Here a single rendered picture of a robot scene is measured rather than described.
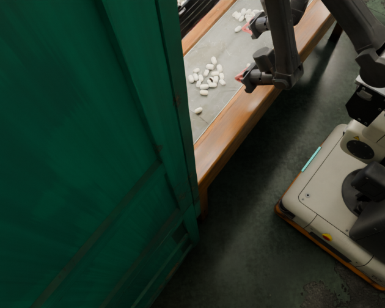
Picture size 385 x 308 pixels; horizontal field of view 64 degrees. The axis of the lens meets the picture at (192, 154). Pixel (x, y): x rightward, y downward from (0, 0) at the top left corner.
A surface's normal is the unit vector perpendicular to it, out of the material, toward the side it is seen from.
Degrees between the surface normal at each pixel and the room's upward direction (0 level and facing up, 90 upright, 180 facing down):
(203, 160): 0
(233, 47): 0
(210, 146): 0
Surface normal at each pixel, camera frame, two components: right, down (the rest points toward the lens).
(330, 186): -0.05, -0.40
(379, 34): 0.33, -0.06
